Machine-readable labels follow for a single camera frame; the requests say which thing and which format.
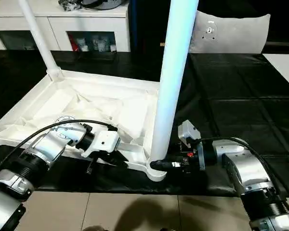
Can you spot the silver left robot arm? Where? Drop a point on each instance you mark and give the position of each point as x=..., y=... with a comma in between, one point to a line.
x=38, y=159

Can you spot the grey cushion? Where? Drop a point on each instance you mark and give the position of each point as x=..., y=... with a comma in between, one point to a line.
x=231, y=33

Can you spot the white glass-door cabinet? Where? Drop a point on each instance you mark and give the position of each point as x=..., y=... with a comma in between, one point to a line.
x=77, y=24

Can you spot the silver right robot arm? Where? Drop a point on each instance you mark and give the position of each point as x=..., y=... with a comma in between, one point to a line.
x=250, y=173

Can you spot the white flat board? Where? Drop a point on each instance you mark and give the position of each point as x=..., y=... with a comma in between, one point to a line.
x=284, y=70

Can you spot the black cabinet with gold label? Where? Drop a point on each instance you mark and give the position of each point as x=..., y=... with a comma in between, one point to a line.
x=149, y=24

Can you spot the dark round appliance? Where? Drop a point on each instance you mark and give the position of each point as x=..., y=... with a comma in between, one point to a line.
x=96, y=4

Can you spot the white plastic table top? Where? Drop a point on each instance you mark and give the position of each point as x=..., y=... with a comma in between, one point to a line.
x=77, y=103

